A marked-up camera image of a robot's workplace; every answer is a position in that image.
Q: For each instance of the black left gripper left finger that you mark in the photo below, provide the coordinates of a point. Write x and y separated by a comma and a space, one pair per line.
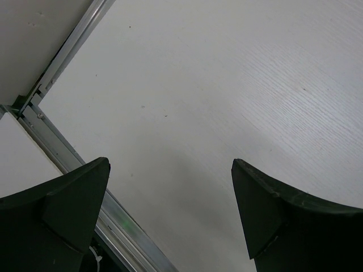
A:
49, 227

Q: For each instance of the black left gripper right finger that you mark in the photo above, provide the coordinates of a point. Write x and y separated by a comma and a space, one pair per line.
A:
287, 229

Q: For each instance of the aluminium left frame rail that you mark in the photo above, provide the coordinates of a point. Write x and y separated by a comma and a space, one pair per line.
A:
67, 51

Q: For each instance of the aluminium front frame rail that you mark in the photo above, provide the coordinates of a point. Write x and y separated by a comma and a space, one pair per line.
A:
118, 242

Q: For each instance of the aluminium frame rail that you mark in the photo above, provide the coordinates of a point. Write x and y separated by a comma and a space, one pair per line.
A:
67, 51
118, 242

